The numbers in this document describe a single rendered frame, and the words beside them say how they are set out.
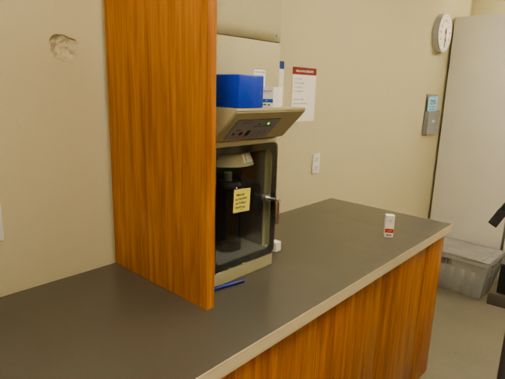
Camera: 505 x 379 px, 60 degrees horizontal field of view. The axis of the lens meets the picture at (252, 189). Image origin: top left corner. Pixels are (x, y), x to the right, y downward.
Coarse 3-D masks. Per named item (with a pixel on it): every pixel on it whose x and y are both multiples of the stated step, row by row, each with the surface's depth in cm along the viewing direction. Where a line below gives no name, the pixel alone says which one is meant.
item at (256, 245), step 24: (264, 144) 143; (216, 168) 129; (240, 168) 137; (264, 168) 145; (216, 192) 131; (264, 192) 147; (216, 216) 133; (240, 216) 141; (264, 216) 150; (216, 240) 134; (240, 240) 143; (264, 240) 152; (216, 264) 136; (240, 264) 145
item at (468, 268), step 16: (448, 240) 380; (448, 256) 350; (464, 256) 341; (480, 256) 343; (496, 256) 344; (448, 272) 354; (464, 272) 345; (480, 272) 336; (496, 272) 359; (448, 288) 357; (464, 288) 348; (480, 288) 339
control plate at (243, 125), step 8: (240, 120) 122; (248, 120) 124; (256, 120) 127; (264, 120) 129; (272, 120) 132; (232, 128) 123; (240, 128) 126; (248, 128) 128; (256, 128) 131; (264, 128) 134; (272, 128) 137; (232, 136) 127; (240, 136) 130; (248, 136) 133; (256, 136) 136
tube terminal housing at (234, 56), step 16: (224, 48) 125; (240, 48) 129; (256, 48) 134; (272, 48) 140; (224, 64) 126; (240, 64) 131; (256, 64) 136; (272, 64) 141; (272, 80) 143; (224, 144) 131; (240, 144) 137; (224, 272) 141; (240, 272) 148
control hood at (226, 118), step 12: (216, 108) 121; (228, 108) 119; (240, 108) 118; (252, 108) 121; (264, 108) 125; (276, 108) 129; (288, 108) 133; (300, 108) 137; (216, 120) 122; (228, 120) 119; (288, 120) 139; (216, 132) 123; (276, 132) 142
